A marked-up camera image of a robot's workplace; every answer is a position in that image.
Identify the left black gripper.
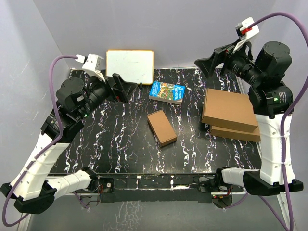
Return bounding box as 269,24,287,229
77,71,137,120

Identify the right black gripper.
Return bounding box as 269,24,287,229
195,38,264,86

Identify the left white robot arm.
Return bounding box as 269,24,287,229
0,74,138,214

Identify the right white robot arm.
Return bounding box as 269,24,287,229
194,41,304,196

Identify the blue illustrated book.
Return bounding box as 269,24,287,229
149,81,185,105

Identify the white board with wooden frame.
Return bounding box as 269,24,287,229
106,50,154,85

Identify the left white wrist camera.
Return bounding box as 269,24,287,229
76,54,105,82

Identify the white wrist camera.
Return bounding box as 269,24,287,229
233,17,259,53
76,54,105,82

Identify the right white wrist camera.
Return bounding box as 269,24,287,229
233,17,259,53

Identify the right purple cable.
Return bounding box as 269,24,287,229
226,12,308,231

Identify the aluminium frame rail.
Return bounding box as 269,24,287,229
18,193,289,231

